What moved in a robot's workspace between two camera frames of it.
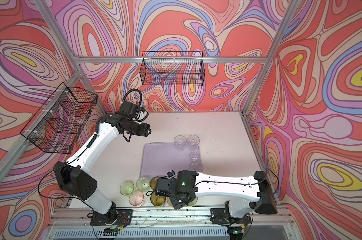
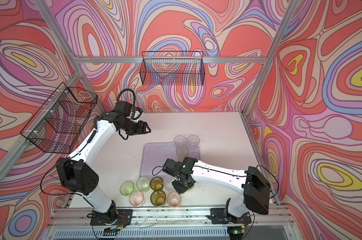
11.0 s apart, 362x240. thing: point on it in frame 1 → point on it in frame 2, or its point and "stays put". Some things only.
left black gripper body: [137, 128] stays put
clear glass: [179, 141] stays put
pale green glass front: [193, 202] → [181, 151]
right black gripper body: [176, 204] → [181, 186]
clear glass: [193, 141] stays put
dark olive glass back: [153, 181] stays put
